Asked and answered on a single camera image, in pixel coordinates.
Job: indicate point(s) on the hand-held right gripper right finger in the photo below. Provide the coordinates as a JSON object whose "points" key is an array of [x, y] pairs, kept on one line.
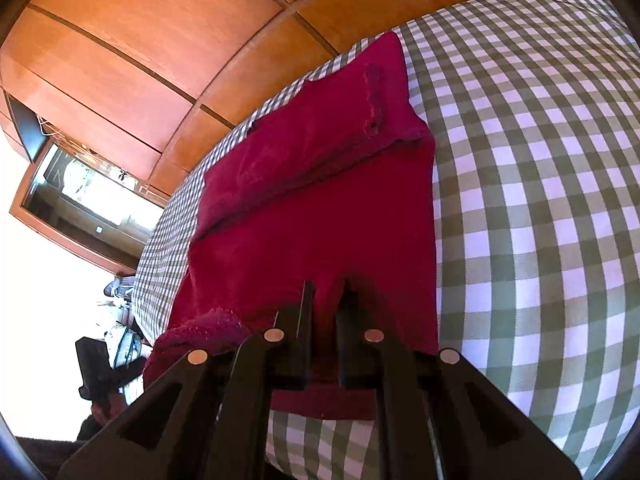
{"points": [[395, 385]]}

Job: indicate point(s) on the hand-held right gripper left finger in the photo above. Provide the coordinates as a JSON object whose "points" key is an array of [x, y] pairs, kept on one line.
{"points": [[250, 385]]}

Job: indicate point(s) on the dark red garment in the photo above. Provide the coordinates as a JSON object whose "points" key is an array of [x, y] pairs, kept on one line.
{"points": [[310, 190]]}

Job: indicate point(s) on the person's left forearm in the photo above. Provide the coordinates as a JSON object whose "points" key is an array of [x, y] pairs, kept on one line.
{"points": [[97, 420]]}

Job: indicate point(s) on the grey shoe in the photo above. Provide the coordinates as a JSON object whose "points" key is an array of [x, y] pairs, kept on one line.
{"points": [[117, 287]]}

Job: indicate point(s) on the wooden door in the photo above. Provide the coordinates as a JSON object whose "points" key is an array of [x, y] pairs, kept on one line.
{"points": [[75, 200]]}

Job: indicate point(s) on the black panel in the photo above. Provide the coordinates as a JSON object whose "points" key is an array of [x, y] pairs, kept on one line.
{"points": [[29, 127]]}

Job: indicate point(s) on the green white checked bedsheet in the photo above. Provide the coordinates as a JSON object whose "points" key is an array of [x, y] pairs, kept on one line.
{"points": [[540, 185]]}

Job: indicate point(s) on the wooden wardrobe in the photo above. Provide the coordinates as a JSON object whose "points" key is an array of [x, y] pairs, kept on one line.
{"points": [[165, 45]]}

